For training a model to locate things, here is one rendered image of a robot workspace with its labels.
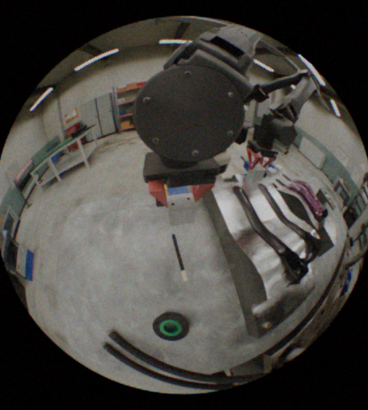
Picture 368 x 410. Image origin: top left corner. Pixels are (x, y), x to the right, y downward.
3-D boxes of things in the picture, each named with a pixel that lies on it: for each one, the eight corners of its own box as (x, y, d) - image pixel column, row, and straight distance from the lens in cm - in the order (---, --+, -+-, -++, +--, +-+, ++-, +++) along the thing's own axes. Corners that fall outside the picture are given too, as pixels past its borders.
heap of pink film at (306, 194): (281, 187, 61) (288, 173, 57) (291, 178, 77) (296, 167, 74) (317, 228, 63) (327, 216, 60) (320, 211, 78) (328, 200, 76)
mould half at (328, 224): (256, 183, 63) (263, 163, 58) (275, 172, 85) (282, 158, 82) (318, 257, 67) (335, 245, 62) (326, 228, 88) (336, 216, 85)
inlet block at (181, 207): (165, 183, 35) (163, 167, 31) (183, 181, 35) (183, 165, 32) (170, 226, 26) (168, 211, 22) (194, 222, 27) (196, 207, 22)
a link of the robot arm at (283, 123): (291, 121, 49) (278, 100, 45) (312, 135, 41) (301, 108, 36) (269, 137, 46) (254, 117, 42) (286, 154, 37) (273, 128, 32)
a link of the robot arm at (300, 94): (313, 88, 79) (301, 69, 76) (321, 89, 76) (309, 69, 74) (282, 128, 48) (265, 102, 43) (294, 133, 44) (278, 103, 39)
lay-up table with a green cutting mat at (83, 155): (54, 173, 544) (44, 152, 533) (102, 150, 409) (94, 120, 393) (41, 194, 476) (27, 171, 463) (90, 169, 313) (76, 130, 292)
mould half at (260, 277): (201, 196, 47) (205, 164, 38) (255, 188, 59) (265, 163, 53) (247, 334, 41) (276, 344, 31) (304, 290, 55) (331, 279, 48)
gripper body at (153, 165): (218, 178, 18) (229, 129, 15) (145, 187, 17) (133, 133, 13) (204, 156, 23) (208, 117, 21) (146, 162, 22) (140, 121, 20)
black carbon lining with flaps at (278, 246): (227, 191, 40) (234, 166, 35) (262, 187, 50) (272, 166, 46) (274, 300, 34) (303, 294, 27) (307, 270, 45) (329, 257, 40)
